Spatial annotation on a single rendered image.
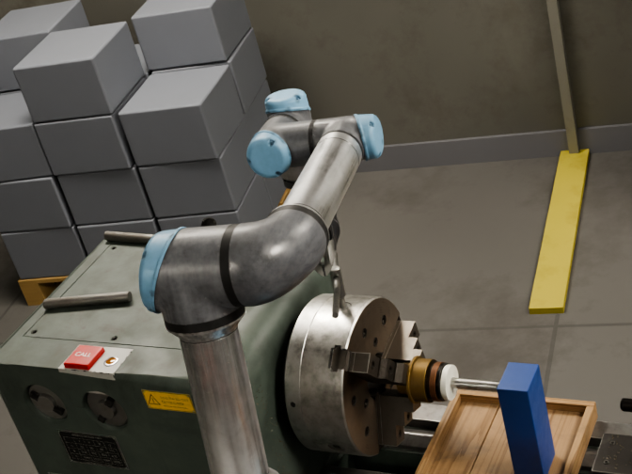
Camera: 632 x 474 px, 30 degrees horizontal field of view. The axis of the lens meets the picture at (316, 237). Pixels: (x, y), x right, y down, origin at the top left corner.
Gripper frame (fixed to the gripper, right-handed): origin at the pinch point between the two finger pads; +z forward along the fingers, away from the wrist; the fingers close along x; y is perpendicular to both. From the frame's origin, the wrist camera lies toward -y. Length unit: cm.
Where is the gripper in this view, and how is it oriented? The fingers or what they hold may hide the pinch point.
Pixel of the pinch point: (323, 267)
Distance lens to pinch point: 220.8
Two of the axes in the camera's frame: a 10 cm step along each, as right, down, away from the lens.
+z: 2.0, 8.9, 4.2
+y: 0.2, 4.2, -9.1
